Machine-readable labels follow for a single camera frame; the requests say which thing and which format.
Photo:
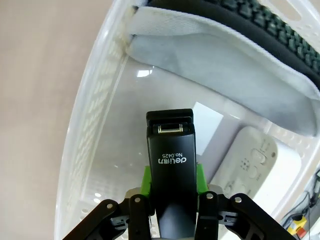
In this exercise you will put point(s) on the black deli stapler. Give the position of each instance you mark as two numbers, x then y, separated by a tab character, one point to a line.
172	175

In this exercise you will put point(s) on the white perforated plastic basket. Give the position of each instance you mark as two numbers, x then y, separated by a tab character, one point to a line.
97	120

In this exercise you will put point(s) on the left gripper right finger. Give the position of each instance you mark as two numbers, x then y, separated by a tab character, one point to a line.
225	212

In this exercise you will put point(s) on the small white box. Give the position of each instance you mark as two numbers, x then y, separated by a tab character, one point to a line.
208	127

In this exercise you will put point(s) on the grey zippered pencil case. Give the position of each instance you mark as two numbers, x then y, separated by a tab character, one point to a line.
225	67

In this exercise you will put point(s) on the white remote control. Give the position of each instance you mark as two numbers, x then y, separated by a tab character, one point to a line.
247	165

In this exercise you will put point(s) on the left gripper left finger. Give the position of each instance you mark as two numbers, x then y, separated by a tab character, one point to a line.
125	215

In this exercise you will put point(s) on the yellow emergency stop box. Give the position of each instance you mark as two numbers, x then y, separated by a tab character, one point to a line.
297	225

